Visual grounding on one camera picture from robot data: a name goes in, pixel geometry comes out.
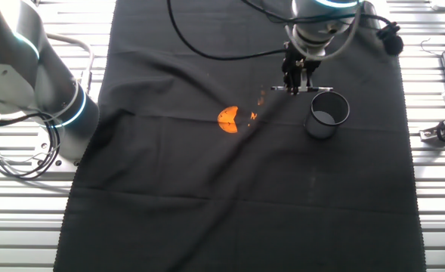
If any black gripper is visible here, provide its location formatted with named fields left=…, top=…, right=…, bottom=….
left=281, top=40, right=322, bottom=96

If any black table cloth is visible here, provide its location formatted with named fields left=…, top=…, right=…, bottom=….
left=53, top=0, right=427, bottom=272

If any black mesh pen holder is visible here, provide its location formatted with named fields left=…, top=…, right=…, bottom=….
left=304, top=90, right=351, bottom=141

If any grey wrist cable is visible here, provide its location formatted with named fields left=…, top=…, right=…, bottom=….
left=284, top=7, right=363, bottom=63

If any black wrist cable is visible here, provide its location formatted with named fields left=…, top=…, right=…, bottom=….
left=240, top=0, right=391, bottom=29

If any thin dark wire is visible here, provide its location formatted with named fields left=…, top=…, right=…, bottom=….
left=420, top=37, right=443, bottom=57

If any black and clear pen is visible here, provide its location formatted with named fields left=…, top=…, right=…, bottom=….
left=270, top=85, right=335, bottom=94

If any metal bracket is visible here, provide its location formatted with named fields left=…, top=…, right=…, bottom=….
left=419, top=126, right=445, bottom=147

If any long black cable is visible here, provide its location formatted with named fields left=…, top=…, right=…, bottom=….
left=166, top=0, right=289, bottom=62

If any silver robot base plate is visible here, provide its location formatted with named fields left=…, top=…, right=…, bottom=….
left=31, top=124, right=85, bottom=169

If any grey conduit hose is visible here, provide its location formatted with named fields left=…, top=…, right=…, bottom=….
left=46, top=32, right=95, bottom=95

